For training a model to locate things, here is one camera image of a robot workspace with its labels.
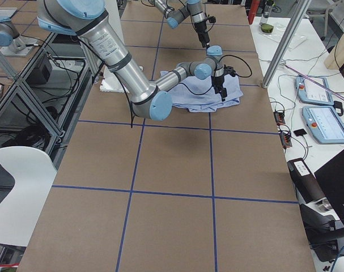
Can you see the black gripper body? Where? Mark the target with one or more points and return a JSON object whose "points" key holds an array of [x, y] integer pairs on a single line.
{"points": [[218, 80], [201, 29]]}

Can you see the aluminium frame rail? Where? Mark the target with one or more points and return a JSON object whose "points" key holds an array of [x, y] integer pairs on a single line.
{"points": [[21, 88]]}

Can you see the blue teach pendant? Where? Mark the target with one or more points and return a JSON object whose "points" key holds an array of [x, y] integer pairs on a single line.
{"points": [[311, 93], [324, 124]]}

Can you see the clear water bottle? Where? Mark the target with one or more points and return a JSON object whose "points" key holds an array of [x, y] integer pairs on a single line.
{"points": [[266, 11]]}

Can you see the far blue teach pendant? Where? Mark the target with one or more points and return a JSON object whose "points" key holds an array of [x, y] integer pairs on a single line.
{"points": [[311, 93]]}

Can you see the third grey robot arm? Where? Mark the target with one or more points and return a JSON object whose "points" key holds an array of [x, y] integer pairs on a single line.
{"points": [[11, 42]]}

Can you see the blue striped button-up shirt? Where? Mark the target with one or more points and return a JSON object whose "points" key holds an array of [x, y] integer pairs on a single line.
{"points": [[197, 95]]}

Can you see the near blue teach pendant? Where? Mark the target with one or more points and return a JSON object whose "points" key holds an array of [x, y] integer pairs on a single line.
{"points": [[324, 124]]}

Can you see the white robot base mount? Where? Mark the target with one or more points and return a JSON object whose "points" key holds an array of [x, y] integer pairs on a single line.
{"points": [[110, 83]]}

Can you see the olive green pouch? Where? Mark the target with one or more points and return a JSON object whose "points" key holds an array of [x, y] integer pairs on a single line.
{"points": [[266, 28]]}

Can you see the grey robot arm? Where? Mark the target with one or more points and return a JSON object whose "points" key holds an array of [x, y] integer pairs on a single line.
{"points": [[189, 9], [89, 20]]}

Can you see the white moulded chair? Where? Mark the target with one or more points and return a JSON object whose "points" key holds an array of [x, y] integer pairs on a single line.
{"points": [[34, 173]]}

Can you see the black monitor on arm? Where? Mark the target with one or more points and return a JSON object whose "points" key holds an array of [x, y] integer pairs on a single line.
{"points": [[330, 178]]}

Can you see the aluminium frame post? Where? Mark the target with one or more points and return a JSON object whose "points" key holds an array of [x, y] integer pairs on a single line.
{"points": [[292, 26]]}

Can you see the small black phone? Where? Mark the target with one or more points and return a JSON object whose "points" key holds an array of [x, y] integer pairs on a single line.
{"points": [[299, 132]]}

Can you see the red fire extinguisher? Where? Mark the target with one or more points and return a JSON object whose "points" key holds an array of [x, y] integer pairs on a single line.
{"points": [[253, 10]]}

